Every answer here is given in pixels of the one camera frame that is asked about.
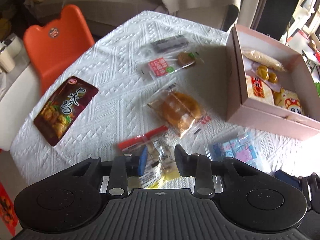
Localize yellow white snack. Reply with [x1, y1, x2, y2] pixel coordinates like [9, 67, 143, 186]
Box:
[118, 126, 180, 189]

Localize blue pig cartoon snack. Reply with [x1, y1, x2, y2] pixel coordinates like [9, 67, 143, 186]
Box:
[204, 132, 272, 174]

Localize brown bread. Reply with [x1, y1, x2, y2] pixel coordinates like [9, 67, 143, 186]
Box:
[146, 82, 212, 138]

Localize dark red snack pouch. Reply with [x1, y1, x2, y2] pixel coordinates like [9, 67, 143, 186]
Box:
[34, 76, 99, 146]

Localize red label clear snack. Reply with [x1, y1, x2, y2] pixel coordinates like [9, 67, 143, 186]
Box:
[139, 51, 204, 80]

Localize grey dark snack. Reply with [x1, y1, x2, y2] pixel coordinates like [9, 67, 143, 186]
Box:
[146, 35, 190, 54]

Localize yellow panda snack bag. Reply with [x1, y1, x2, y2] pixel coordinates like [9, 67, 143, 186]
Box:
[273, 88, 305, 115]

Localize red white rice cracker pack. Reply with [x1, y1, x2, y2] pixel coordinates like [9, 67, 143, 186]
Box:
[246, 75, 274, 105]

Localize pink cardboard box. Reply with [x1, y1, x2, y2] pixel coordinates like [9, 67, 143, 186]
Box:
[226, 25, 319, 140]

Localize white textured tablecloth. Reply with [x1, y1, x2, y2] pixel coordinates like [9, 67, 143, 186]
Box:
[10, 11, 319, 184]

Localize yellow candies in wrapper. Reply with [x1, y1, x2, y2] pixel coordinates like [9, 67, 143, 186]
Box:
[256, 65, 278, 83]

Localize white side cabinet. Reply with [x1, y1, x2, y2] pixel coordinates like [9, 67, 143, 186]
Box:
[1, 54, 40, 151]

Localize red paper decoration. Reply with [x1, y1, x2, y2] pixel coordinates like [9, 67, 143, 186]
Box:
[0, 184, 18, 237]

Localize beige granule packet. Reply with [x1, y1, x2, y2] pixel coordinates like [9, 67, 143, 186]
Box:
[242, 49, 286, 72]

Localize orange plastic chair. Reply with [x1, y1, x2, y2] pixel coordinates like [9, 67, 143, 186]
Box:
[23, 4, 94, 94]

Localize white cups on cabinet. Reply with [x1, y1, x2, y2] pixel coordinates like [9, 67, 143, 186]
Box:
[1, 33, 23, 73]

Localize grey sofa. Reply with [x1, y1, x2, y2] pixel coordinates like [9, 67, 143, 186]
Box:
[24, 0, 240, 36]

